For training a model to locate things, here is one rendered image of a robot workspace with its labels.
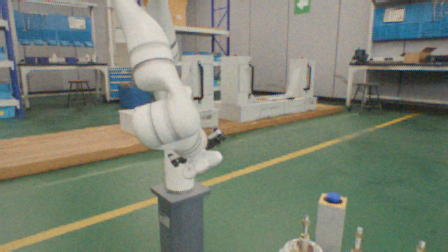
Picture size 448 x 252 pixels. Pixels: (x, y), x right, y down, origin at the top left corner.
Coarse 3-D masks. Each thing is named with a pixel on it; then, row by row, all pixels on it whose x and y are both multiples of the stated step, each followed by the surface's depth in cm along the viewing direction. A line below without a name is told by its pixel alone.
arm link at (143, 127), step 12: (144, 108) 43; (132, 120) 43; (144, 120) 42; (144, 132) 42; (156, 132) 42; (144, 144) 44; (156, 144) 44; (168, 144) 49; (180, 144) 50; (192, 144) 52
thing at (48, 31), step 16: (32, 0) 465; (48, 0) 476; (64, 0) 492; (16, 16) 473; (48, 16) 504; (64, 16) 520; (80, 16) 538; (16, 32) 477; (32, 32) 492; (48, 32) 508; (64, 32) 525; (80, 32) 542; (16, 48) 481; (16, 64) 482; (32, 64) 448; (48, 64) 463; (64, 64) 478; (80, 64) 495; (96, 64) 512; (96, 80) 577; (32, 96) 509
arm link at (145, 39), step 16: (112, 0) 46; (128, 0) 46; (128, 16) 45; (144, 16) 45; (128, 32) 45; (144, 32) 44; (160, 32) 46; (128, 48) 45; (144, 48) 44; (160, 48) 44
